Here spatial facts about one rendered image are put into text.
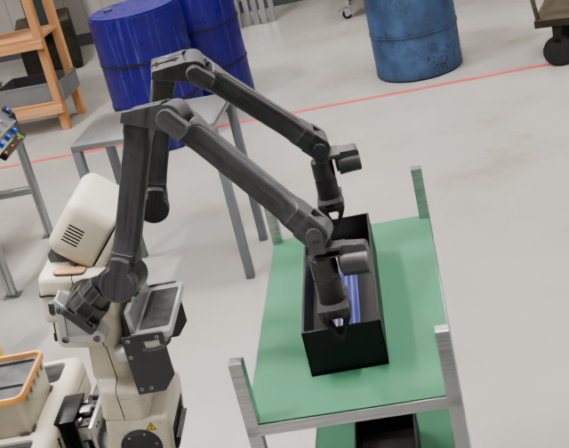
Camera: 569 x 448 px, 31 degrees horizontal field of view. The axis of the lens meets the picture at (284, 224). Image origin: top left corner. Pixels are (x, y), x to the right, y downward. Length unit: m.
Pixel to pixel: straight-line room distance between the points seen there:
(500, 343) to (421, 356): 1.81
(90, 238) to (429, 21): 5.10
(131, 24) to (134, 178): 4.70
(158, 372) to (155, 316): 0.14
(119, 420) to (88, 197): 0.57
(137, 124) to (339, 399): 0.71
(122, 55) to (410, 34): 1.95
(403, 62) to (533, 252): 2.88
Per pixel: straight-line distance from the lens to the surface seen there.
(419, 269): 2.63
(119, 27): 6.86
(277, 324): 2.52
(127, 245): 2.22
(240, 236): 4.87
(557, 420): 3.65
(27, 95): 8.32
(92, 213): 2.37
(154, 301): 2.60
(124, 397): 2.57
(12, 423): 2.68
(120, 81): 7.00
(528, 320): 4.20
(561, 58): 7.11
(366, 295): 2.53
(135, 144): 2.16
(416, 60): 7.28
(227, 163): 2.11
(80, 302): 2.29
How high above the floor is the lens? 2.16
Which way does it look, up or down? 23 degrees down
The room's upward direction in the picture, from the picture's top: 14 degrees counter-clockwise
